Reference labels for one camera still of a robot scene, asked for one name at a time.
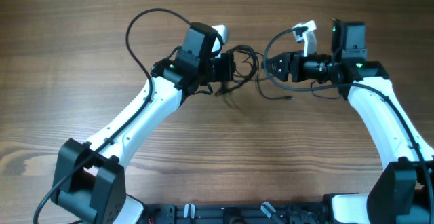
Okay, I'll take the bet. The black cable bundle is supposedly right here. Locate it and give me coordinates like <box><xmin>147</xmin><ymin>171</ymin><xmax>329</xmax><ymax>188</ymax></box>
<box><xmin>213</xmin><ymin>44</ymin><xmax>294</xmax><ymax>101</ymax></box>

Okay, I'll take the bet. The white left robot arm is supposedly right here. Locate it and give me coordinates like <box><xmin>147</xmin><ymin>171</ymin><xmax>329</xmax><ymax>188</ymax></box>
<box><xmin>48</xmin><ymin>22</ymin><xmax>234</xmax><ymax>223</ymax></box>

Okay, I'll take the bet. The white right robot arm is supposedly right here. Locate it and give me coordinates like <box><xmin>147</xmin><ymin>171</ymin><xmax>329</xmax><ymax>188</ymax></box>
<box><xmin>263</xmin><ymin>20</ymin><xmax>433</xmax><ymax>223</ymax></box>

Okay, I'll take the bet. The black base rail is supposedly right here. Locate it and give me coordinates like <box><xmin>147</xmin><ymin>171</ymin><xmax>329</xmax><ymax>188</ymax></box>
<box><xmin>138</xmin><ymin>202</ymin><xmax>330</xmax><ymax>224</ymax></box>

